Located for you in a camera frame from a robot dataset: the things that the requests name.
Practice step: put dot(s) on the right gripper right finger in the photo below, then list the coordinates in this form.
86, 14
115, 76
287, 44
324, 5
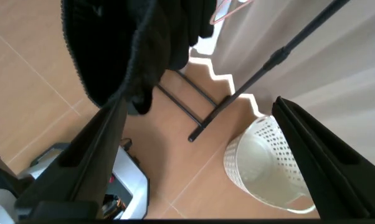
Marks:
337, 180

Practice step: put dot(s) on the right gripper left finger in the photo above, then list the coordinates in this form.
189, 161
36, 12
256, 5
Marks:
81, 174

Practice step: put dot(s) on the black garment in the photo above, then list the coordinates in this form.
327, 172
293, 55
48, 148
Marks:
112, 46

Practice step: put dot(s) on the pink clothes hanger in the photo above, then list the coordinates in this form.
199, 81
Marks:
217, 20

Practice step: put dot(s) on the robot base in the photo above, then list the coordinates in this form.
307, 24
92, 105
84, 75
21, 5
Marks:
128, 174

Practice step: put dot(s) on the white laundry basket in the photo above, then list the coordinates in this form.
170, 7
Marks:
256, 161

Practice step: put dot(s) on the black clothes rack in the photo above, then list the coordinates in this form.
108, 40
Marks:
278, 57

